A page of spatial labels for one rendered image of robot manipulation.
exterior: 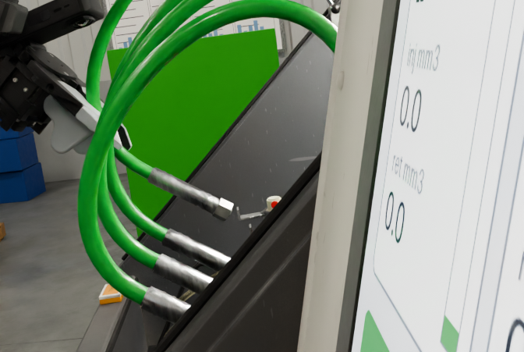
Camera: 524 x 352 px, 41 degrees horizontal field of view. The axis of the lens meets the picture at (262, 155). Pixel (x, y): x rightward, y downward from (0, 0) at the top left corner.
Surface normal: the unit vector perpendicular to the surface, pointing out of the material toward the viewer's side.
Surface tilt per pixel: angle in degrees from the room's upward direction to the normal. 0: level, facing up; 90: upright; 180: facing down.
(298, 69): 90
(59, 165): 90
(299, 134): 90
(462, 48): 76
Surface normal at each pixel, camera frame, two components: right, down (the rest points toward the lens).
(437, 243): -0.99, -0.10
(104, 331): -0.13, -0.98
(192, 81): 0.05, 0.17
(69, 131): -0.22, -0.04
